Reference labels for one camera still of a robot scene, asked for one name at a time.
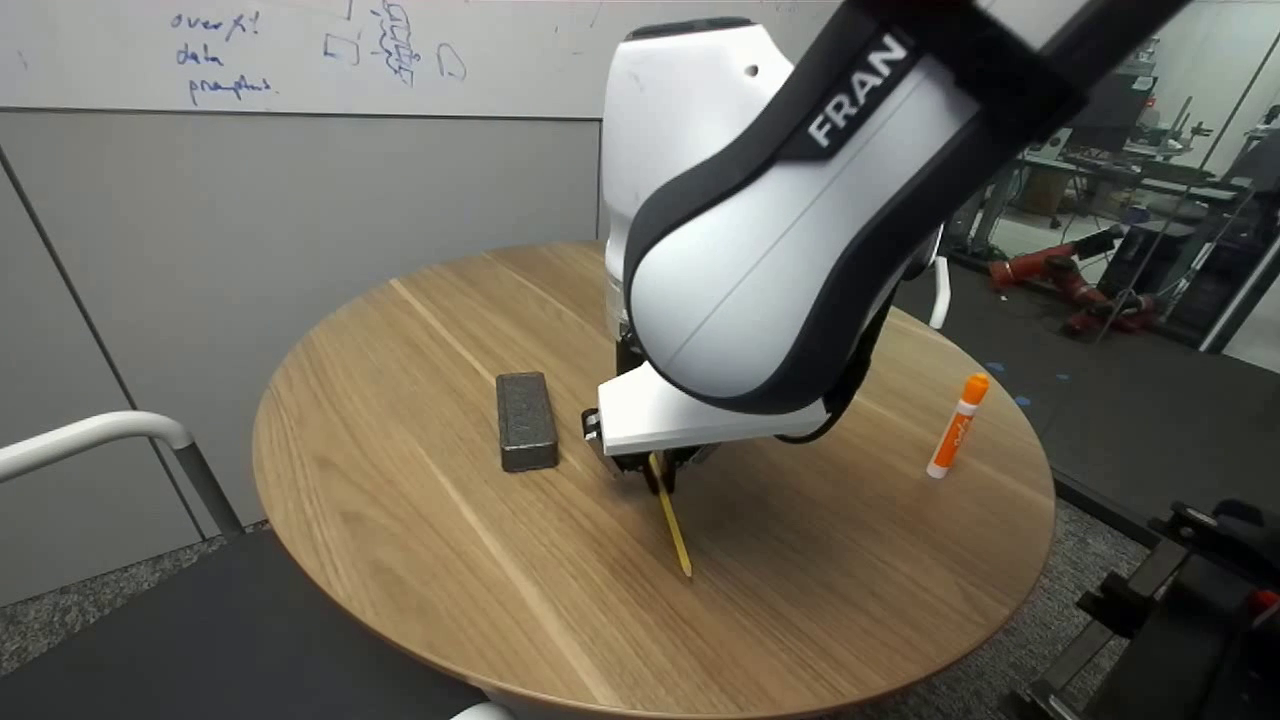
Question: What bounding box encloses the wall whiteboard with blue writing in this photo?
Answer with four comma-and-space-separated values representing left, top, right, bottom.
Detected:
0, 0, 856, 126

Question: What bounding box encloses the orange and white glue stick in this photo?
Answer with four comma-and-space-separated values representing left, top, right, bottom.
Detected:
925, 368, 994, 482

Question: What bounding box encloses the black mesh office chair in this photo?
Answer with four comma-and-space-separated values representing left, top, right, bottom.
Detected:
925, 227, 960, 335

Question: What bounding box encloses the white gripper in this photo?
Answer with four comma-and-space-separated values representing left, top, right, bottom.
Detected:
591, 360, 831, 500

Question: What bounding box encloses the red machine on floor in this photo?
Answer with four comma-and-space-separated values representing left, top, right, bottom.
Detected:
983, 233, 1159, 342

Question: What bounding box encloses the black cluttered desk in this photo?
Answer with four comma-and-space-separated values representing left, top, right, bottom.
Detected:
983, 60, 1280, 254

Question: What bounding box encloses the black robot mount stand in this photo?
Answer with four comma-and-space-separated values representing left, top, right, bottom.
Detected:
1011, 495, 1280, 720

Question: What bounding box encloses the black chair with white armrest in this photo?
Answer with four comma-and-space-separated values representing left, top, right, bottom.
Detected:
0, 409, 517, 720

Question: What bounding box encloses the dark grey whiteboard eraser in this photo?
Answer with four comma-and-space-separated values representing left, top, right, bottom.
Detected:
491, 368, 564, 474

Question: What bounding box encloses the yellow pencil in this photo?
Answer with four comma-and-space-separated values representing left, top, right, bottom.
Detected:
643, 450, 700, 584

